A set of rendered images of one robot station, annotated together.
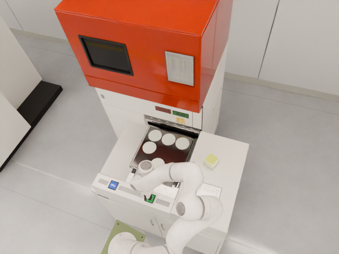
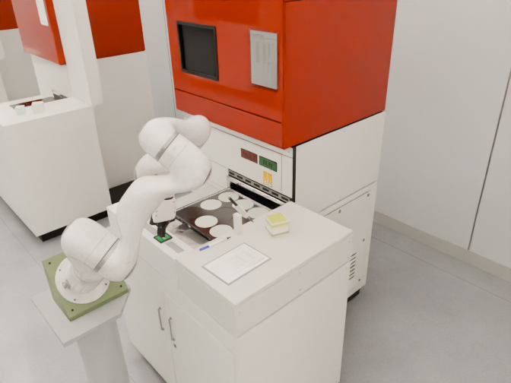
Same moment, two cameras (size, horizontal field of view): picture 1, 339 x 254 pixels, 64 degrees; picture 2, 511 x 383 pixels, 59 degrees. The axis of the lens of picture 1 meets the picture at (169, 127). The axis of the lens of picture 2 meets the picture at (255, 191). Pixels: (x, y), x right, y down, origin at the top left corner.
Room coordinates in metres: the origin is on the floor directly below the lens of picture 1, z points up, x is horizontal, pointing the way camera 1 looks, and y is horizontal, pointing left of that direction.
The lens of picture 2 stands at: (-0.66, -0.71, 1.96)
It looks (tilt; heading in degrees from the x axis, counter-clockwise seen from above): 28 degrees down; 21
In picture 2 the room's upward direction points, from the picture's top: 2 degrees counter-clockwise
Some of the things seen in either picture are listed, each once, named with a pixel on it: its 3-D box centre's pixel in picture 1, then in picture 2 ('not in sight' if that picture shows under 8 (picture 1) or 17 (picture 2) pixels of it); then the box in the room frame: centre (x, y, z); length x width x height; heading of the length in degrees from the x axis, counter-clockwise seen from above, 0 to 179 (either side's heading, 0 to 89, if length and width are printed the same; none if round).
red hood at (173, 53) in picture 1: (156, 27); (277, 51); (1.52, -0.01, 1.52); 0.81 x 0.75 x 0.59; 63
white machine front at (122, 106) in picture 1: (148, 111); (234, 162); (1.25, 0.14, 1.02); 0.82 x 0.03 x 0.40; 63
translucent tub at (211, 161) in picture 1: (211, 161); (276, 225); (0.78, -0.24, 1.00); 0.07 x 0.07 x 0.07; 42
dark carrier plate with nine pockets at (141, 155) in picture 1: (163, 151); (225, 213); (0.96, 0.07, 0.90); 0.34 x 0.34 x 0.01; 63
